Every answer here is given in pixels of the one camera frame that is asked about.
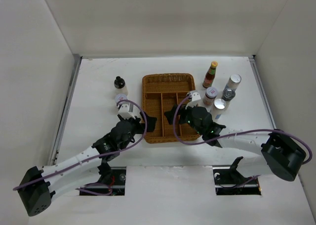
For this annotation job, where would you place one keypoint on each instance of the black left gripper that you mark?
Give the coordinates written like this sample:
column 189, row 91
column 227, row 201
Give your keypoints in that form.
column 140, row 126

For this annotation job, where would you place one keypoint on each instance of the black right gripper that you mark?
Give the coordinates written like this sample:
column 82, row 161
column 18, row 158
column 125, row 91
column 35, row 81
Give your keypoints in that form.
column 170, row 114

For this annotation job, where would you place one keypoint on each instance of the spice jar white red lid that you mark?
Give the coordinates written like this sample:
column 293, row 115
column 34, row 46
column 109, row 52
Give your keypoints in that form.
column 118, row 98
column 210, row 96

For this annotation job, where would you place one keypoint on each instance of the white jar silver lid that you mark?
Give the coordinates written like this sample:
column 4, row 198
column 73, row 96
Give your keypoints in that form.
column 218, row 107

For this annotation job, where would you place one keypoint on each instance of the dark sauce bottle black cap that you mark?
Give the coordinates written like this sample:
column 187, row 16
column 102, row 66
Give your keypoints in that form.
column 120, row 86

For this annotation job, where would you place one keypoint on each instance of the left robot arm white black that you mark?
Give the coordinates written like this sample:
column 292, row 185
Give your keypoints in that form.
column 40, row 187

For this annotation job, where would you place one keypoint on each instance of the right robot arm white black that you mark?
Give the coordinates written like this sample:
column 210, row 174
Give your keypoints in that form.
column 275, row 151

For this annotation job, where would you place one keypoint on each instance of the brown wicker basket tray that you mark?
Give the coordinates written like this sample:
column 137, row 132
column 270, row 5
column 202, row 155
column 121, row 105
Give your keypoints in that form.
column 160, row 92

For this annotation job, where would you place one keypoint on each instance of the red chili sauce bottle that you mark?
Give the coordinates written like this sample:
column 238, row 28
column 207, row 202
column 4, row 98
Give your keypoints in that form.
column 210, row 75

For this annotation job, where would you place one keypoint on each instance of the clear top salt grinder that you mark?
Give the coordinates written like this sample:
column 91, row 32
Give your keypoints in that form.
column 228, row 95

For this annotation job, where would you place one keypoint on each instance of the tall jar silver lid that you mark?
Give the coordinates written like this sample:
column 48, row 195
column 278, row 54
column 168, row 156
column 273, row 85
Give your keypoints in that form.
column 233, row 82

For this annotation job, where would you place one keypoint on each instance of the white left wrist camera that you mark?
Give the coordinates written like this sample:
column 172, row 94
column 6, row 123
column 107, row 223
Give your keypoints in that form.
column 126, row 111

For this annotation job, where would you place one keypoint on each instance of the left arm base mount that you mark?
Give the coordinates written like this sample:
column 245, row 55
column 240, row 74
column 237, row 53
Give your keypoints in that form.
column 109, row 185

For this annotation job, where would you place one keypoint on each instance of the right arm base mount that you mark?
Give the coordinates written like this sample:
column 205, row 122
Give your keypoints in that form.
column 228, row 181

